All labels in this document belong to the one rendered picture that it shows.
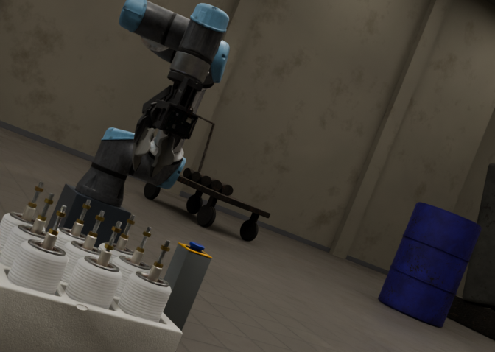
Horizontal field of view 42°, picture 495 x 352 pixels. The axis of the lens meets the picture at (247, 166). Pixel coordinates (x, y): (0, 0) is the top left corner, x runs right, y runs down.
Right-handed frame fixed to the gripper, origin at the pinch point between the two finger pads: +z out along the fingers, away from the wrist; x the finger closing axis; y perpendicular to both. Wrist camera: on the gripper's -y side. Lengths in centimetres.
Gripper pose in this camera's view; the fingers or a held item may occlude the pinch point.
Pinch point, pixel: (144, 167)
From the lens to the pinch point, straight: 135.1
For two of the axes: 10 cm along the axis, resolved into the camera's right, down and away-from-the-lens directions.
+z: -3.8, 9.2, -0.3
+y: 5.1, 1.8, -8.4
